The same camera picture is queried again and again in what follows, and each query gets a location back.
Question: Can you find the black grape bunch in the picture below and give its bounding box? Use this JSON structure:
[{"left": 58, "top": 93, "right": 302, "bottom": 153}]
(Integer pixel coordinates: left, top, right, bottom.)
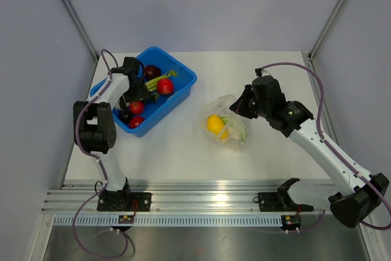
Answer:
[{"left": 144, "top": 90, "right": 160, "bottom": 104}]

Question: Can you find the clear zip top bag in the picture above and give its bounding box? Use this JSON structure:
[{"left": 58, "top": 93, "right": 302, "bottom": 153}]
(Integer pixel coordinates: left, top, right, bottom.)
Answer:
[{"left": 197, "top": 94, "right": 249, "bottom": 152}]

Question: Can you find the yellow mango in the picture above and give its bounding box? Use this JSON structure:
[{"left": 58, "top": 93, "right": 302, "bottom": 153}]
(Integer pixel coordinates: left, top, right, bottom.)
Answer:
[{"left": 207, "top": 115, "right": 229, "bottom": 140}]

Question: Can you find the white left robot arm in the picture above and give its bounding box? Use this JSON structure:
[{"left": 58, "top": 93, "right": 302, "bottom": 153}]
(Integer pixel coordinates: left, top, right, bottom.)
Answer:
[{"left": 73, "top": 57, "right": 152, "bottom": 213}]

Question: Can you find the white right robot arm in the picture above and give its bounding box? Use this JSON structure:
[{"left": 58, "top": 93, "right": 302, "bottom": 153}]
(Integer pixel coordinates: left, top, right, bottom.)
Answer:
[{"left": 229, "top": 85, "right": 390, "bottom": 228}]

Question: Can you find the red apple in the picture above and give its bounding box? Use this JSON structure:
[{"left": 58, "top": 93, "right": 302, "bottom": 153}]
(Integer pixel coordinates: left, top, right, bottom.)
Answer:
[{"left": 129, "top": 101, "right": 145, "bottom": 116}]

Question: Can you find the white green leek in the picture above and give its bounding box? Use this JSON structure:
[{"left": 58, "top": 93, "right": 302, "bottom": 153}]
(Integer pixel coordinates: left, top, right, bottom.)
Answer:
[{"left": 145, "top": 70, "right": 178, "bottom": 92}]

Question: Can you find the dark red onion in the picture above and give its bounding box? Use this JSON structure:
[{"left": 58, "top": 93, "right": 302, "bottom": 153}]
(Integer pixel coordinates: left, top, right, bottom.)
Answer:
[{"left": 144, "top": 65, "right": 161, "bottom": 81}]

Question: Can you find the dark purple plum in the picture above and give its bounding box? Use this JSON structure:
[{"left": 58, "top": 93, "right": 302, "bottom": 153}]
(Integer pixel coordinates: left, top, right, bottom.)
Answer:
[{"left": 118, "top": 109, "right": 133, "bottom": 124}]

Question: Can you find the small red tomato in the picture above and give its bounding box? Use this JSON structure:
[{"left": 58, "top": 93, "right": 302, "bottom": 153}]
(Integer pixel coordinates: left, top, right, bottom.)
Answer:
[{"left": 128, "top": 116, "right": 145, "bottom": 129}]

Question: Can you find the blue plastic bin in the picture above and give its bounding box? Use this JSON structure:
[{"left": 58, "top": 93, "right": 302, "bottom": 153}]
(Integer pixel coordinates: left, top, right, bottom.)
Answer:
[{"left": 89, "top": 46, "right": 197, "bottom": 138}]

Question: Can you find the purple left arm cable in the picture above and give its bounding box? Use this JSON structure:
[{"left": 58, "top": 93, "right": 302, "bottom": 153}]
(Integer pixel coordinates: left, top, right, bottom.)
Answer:
[{"left": 72, "top": 48, "right": 135, "bottom": 258}]

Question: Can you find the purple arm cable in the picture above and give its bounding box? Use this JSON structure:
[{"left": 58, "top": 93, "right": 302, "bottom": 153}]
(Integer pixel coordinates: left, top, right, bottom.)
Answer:
[
  {"left": 72, "top": 48, "right": 135, "bottom": 258},
  {"left": 244, "top": 62, "right": 391, "bottom": 234}
]

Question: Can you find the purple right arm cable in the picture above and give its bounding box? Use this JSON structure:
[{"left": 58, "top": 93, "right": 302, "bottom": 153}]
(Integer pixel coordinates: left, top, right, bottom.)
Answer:
[{"left": 244, "top": 62, "right": 391, "bottom": 234}]

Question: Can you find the aluminium mounting rail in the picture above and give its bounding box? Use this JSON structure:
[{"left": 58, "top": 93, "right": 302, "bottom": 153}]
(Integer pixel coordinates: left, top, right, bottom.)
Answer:
[{"left": 41, "top": 180, "right": 372, "bottom": 215}]

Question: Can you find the left aluminium frame post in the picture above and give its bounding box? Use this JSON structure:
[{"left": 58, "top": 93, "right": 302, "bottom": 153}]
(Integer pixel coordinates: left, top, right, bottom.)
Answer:
[{"left": 60, "top": 0, "right": 99, "bottom": 63}]

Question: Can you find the aluminium frame post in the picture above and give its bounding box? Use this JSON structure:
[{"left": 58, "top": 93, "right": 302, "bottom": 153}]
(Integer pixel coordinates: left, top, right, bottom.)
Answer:
[
  {"left": 308, "top": 0, "right": 348, "bottom": 62},
  {"left": 60, "top": 0, "right": 99, "bottom": 63}
]

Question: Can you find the right aluminium frame post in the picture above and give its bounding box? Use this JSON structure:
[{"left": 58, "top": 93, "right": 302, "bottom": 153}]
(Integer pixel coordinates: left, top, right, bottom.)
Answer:
[{"left": 308, "top": 0, "right": 348, "bottom": 62}]

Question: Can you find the white slotted cable duct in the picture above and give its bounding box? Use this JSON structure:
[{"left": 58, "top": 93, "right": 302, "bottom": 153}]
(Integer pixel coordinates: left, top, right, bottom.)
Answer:
[{"left": 54, "top": 214, "right": 282, "bottom": 227}]

